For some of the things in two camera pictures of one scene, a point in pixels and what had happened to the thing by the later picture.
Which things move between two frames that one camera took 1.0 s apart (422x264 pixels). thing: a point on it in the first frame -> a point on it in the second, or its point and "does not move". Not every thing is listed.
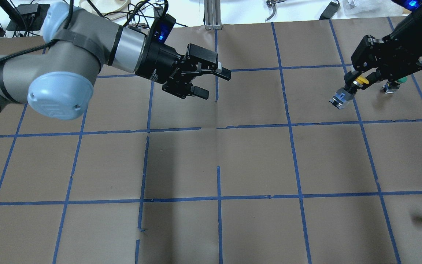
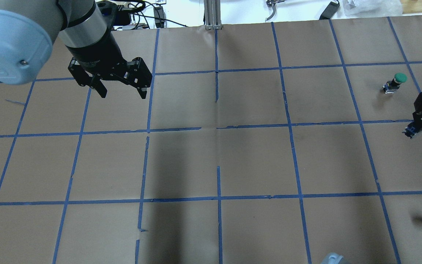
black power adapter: [331, 10] does not move
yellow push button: [345, 95] -> [415, 126]
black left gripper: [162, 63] -> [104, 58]
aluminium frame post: [213, 14] does not move
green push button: [389, 87] does not move
